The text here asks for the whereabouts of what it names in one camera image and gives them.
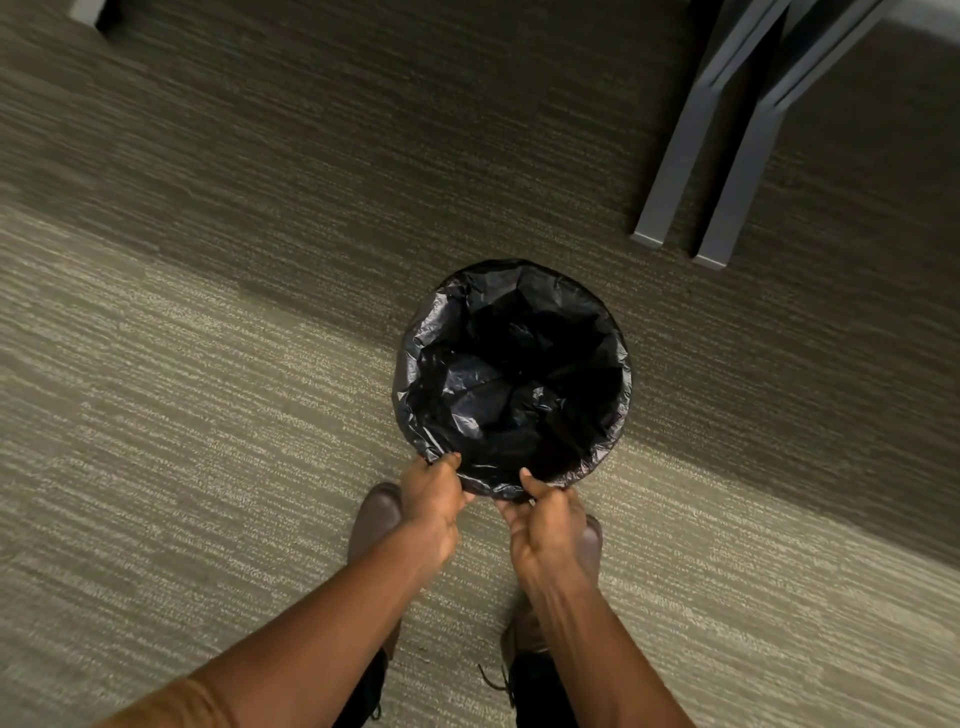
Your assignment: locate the person's right hand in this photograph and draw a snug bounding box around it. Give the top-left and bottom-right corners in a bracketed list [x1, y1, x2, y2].
[495, 467, 595, 597]

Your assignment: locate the person's left hand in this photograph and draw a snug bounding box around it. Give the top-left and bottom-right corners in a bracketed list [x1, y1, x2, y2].
[398, 452, 478, 573]

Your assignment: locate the black plastic trash bag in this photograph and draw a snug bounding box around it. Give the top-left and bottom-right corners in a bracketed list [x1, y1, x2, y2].
[393, 258, 633, 502]

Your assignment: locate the person's right forearm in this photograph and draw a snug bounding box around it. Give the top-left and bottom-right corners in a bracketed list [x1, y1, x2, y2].
[519, 573, 695, 728]

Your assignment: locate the person's left forearm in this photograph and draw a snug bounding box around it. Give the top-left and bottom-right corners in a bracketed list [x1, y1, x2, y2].
[161, 525, 451, 728]

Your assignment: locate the brown right shoe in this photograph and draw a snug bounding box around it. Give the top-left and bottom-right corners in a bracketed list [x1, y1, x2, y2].
[499, 513, 606, 680]

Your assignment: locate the brown shoe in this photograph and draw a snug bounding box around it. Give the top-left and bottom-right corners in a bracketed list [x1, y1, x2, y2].
[347, 482, 408, 565]
[499, 513, 606, 680]

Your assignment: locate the brown left shoe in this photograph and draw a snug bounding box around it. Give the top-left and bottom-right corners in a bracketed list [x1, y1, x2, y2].
[347, 482, 408, 565]

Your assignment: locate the black right trouser leg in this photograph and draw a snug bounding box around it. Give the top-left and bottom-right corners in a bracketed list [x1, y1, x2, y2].
[510, 651, 580, 728]

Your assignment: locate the black trouser leg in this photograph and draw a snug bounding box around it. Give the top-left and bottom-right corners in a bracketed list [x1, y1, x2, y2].
[332, 646, 391, 728]
[510, 651, 580, 728]

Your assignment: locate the black left trouser leg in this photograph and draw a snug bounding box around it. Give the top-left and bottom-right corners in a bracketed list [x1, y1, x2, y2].
[332, 646, 391, 728]

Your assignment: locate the tan shirt sleeve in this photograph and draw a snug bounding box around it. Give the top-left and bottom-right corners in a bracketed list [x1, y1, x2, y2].
[93, 675, 237, 728]

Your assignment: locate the grey metal table leg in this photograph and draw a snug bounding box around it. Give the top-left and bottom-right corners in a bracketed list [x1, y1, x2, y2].
[630, 0, 790, 251]
[690, 0, 905, 270]

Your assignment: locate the grey furniture foot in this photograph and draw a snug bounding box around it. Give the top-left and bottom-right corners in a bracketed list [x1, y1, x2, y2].
[67, 0, 125, 33]

